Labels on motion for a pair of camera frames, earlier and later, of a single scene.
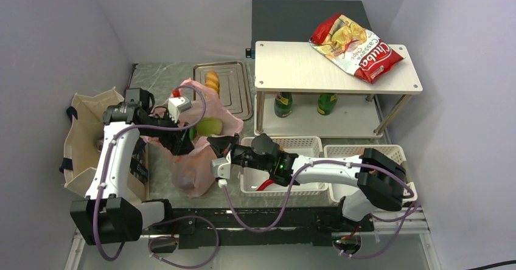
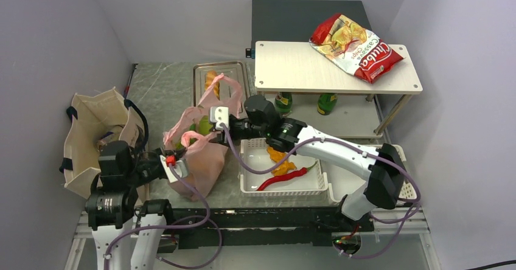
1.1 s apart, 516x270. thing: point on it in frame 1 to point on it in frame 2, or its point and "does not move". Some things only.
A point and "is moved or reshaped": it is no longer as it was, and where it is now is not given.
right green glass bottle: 326,103 does not move
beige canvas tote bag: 83,142 does not move
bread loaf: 212,81 does not move
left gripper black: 178,142 to 157,156
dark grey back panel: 297,20 does not move
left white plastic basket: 251,177 does not move
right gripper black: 220,144 to 231,131
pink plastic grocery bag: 193,171 is moved or reshaped
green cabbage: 210,126 does not move
